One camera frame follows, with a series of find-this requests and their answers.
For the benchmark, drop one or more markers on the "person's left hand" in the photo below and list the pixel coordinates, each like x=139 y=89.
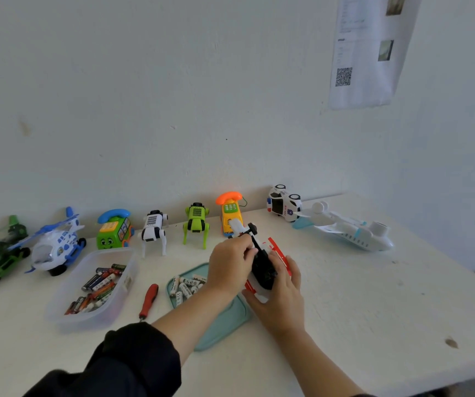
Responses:
x=227 y=268

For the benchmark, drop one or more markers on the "person's right hand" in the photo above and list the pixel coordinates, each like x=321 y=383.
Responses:
x=283 y=305

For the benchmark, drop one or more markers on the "person's right thumb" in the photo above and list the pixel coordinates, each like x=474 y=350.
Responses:
x=252 y=295

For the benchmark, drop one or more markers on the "person's left fingers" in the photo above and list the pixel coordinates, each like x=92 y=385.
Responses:
x=233 y=242

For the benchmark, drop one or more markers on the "white red black toy helicopter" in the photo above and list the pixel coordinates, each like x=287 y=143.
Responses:
x=264 y=270

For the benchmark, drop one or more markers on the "person's left forearm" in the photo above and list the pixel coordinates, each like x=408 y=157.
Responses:
x=188 y=322

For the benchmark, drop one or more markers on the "person's right forearm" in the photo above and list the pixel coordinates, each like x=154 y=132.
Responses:
x=316 y=367

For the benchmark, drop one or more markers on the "yellow toy telephone orange handset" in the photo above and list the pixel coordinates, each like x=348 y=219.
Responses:
x=230 y=212

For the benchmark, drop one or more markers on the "teal plastic lid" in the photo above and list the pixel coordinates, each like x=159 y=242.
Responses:
x=229 y=322

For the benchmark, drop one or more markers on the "green robot dog toy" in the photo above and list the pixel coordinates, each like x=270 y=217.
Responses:
x=196 y=221

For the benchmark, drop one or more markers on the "white toy police car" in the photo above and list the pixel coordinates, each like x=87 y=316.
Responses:
x=285 y=204

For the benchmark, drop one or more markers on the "pile of white batteries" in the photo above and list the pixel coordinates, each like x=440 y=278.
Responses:
x=184 y=287

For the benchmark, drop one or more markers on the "white robot dog toy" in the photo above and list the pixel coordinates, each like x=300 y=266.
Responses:
x=153 y=227

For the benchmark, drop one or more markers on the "white toy airplane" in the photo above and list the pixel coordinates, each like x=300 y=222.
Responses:
x=355 y=235

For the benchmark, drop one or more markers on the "green toy telephone blue handset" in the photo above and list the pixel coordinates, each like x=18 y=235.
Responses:
x=113 y=233

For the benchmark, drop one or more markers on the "black sleeve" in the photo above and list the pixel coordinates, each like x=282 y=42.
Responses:
x=130 y=363

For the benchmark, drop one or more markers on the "pile of mixed colour batteries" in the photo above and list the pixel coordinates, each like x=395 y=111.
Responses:
x=99 y=287

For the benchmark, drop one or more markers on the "white blue toy helicopter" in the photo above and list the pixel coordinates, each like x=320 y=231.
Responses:
x=57 y=246

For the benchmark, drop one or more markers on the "clear plastic container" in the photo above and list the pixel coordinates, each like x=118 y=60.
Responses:
x=72 y=314

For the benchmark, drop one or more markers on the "printed paper sheet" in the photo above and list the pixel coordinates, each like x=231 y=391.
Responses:
x=365 y=57

